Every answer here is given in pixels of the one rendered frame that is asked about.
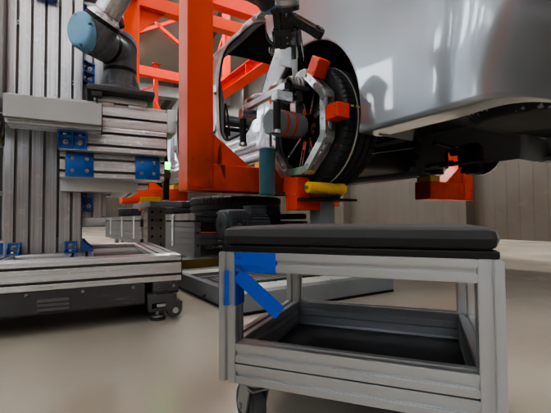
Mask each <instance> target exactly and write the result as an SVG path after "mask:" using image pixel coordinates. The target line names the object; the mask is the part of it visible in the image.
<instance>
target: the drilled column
mask: <svg viewBox="0 0 551 413"><path fill-rule="evenodd" d="M143 241H144V242H150V243H153V244H156V245H158V246H160V247H164V248H166V208H144V209H143Z"/></svg>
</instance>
